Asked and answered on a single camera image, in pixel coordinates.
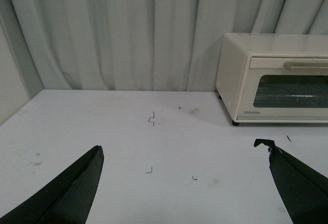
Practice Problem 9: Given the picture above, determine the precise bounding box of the grey-white curtain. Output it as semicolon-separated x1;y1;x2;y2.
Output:
1;0;327;96

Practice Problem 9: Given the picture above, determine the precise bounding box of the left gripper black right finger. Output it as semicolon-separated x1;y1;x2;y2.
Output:
254;138;327;223

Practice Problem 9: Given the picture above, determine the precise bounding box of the cream oven door with window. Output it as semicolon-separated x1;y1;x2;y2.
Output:
236;57;327;122

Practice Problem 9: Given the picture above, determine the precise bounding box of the cream Toshiba toaster oven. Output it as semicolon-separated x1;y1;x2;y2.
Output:
216;33;327;125

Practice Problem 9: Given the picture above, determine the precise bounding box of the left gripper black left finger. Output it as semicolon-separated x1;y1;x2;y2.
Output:
1;146;104;223

